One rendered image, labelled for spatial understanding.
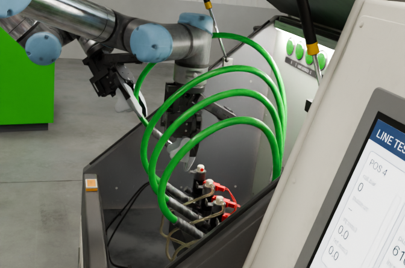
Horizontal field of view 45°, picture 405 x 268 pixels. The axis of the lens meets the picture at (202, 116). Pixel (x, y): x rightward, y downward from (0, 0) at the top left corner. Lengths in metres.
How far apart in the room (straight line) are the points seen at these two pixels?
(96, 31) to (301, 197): 0.52
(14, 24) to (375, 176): 0.84
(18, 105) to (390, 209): 3.99
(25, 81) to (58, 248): 1.89
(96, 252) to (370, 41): 0.72
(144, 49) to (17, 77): 3.43
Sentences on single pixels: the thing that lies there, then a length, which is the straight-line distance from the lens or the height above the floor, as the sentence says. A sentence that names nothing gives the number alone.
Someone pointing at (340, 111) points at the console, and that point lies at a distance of 0.72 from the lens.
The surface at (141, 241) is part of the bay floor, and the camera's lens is 1.38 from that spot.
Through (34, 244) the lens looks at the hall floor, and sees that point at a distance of 2.91.
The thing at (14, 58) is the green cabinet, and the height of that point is 0.66.
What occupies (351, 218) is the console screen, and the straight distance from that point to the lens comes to 0.64.
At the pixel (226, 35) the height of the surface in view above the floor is 1.42.
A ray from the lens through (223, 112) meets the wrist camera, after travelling 1.11.
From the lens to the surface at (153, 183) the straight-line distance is 0.97.
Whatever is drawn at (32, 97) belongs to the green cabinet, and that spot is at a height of 0.32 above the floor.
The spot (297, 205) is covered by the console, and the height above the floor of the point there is 1.24.
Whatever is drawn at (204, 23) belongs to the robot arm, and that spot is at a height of 1.45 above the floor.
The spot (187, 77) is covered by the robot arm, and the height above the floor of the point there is 1.33.
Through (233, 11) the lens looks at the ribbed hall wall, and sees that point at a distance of 8.00.
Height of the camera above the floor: 1.57
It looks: 17 degrees down
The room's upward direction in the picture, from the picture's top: 7 degrees clockwise
